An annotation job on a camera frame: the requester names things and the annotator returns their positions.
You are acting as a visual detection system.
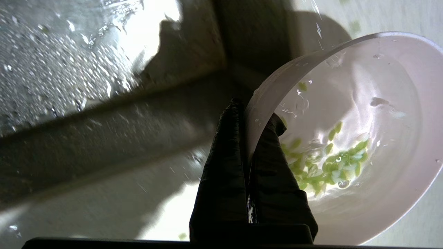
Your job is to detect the metal sink basin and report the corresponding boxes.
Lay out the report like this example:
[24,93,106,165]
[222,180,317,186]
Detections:
[0,0,350,204]

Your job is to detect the green beans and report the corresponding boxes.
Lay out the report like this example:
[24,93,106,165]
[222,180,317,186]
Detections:
[280,82,371,197]

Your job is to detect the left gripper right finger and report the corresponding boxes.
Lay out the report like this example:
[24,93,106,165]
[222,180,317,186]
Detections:
[248,113,319,240]

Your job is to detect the white bowl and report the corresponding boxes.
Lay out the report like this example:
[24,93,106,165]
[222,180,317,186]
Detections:
[244,32,443,246]

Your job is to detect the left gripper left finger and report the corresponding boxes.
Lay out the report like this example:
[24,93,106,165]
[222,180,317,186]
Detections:
[189,98,249,242]

